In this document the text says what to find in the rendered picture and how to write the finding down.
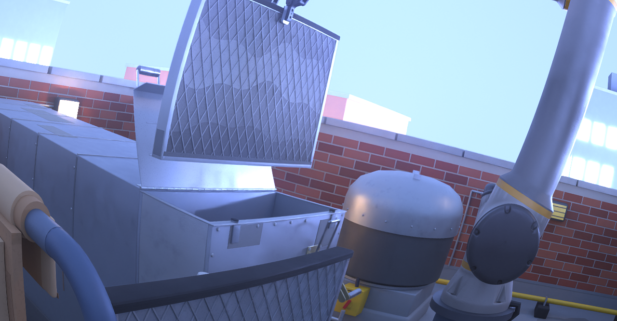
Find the silver framed mesh filter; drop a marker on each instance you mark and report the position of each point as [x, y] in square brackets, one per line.
[250, 85]

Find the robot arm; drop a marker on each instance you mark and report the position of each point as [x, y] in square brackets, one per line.
[554, 118]

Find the yellow pipe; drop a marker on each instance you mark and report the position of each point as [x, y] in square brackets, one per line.
[569, 303]

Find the grey wall conduit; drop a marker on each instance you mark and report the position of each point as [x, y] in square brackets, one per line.
[463, 220]

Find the yellow wall vent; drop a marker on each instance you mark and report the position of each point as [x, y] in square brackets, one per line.
[559, 212]

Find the white wall lamp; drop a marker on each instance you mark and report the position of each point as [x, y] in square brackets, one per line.
[68, 108]

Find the tan cylinder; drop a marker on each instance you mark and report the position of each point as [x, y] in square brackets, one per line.
[21, 198]

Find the dark framed mesh filter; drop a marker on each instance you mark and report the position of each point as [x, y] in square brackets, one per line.
[250, 294]

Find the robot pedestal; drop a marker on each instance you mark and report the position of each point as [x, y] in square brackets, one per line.
[462, 315]

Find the yellow box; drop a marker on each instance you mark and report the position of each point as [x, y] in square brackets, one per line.
[357, 298]

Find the grey latch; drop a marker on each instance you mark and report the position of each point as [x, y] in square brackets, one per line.
[324, 234]

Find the brown wooden board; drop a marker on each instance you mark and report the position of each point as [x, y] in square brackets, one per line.
[14, 273]

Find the grey domed roof fan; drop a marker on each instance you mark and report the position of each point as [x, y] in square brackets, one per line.
[400, 224]

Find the pale glass building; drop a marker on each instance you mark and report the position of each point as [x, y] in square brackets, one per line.
[595, 142]
[29, 27]

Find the black pipe support block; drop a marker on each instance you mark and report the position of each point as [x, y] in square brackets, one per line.
[542, 309]

